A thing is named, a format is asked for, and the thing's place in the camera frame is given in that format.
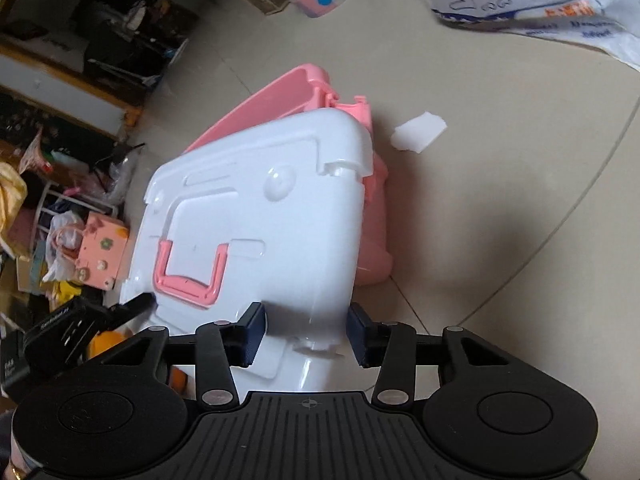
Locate white paper scrap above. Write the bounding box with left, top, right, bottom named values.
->
left=390, top=112, right=447, bottom=154

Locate pink plastic storage bin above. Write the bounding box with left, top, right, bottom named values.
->
left=182, top=63, right=395, bottom=288

